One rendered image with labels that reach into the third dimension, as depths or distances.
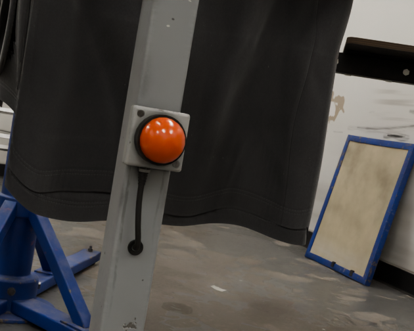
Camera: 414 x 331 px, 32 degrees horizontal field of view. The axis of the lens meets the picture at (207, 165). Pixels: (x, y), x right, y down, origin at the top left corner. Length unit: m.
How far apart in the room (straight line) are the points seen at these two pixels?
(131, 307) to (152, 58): 0.21
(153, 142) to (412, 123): 3.30
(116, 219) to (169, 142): 0.09
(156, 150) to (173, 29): 0.11
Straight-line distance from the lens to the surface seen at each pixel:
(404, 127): 3.87
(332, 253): 3.98
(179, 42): 0.61
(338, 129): 4.39
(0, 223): 2.14
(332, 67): 1.01
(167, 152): 0.57
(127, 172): 0.60
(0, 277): 2.24
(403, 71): 2.06
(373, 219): 3.78
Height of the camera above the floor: 0.67
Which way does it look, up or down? 3 degrees down
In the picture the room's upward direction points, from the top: 10 degrees clockwise
